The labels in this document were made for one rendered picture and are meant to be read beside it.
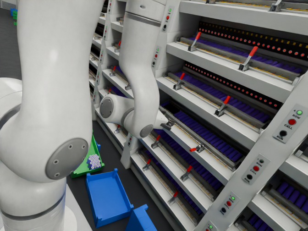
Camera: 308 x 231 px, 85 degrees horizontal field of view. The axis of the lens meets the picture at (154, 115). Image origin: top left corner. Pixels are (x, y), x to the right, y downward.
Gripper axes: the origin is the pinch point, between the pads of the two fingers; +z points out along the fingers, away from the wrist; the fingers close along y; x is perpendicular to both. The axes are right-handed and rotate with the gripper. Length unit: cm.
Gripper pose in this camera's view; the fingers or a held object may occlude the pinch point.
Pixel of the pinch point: (166, 118)
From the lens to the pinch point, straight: 72.7
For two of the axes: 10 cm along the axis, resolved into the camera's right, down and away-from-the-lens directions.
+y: 5.7, 6.4, -5.2
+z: 6.0, 1.1, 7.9
